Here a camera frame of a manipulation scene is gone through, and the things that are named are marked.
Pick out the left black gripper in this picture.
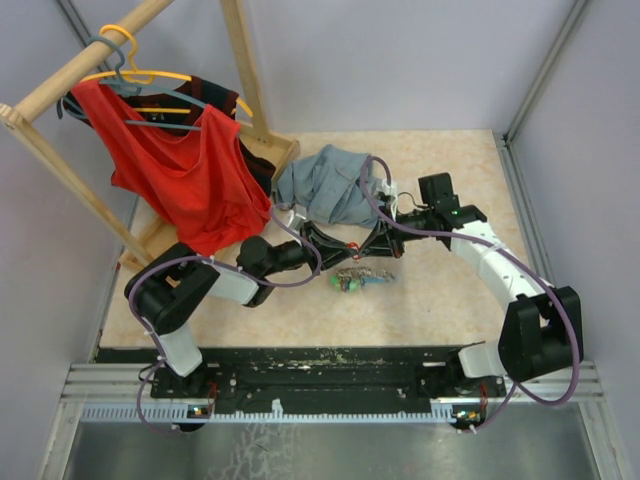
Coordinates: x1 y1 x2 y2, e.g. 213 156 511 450
262 220 357 277

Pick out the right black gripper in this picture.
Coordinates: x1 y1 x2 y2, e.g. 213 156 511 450
358 202 434 260

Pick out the red key tag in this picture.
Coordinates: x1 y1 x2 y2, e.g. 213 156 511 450
347 242 361 260

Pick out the bunch of keys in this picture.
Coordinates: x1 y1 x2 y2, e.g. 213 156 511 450
330 267 396 293

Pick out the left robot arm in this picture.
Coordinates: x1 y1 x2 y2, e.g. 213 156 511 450
124 222 358 397

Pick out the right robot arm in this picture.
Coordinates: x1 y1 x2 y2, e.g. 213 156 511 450
362 173 583 406

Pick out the blue denim shirt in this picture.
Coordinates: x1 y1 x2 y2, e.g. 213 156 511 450
275 145 379 228

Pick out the red tank top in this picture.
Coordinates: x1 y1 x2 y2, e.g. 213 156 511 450
70 79 271 255

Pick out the wooden clothes rack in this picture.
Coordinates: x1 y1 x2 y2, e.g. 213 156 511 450
1 1 299 273

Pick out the teal hanger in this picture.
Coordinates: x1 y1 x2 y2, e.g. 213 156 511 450
55 35 207 120

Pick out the yellow hanger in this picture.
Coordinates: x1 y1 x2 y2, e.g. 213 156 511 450
58 24 253 131

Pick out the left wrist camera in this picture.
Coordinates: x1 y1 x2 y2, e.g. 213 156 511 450
286 205 307 231

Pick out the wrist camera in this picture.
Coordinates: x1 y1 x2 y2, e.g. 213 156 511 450
374 178 398 203
286 205 307 231

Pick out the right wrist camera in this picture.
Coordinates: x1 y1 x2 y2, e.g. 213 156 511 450
374 178 398 203

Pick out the right aluminium corner post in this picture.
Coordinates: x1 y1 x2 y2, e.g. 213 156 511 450
502 0 591 146

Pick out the aluminium corner post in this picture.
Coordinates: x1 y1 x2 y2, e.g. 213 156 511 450
53 0 92 48
502 0 591 146

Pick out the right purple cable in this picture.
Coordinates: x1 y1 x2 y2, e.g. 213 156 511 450
360 155 584 434

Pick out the aluminium frame rail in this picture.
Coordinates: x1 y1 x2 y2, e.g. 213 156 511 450
59 362 606 424

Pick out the left aluminium corner post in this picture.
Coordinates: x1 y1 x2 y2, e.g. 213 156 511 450
53 0 92 48

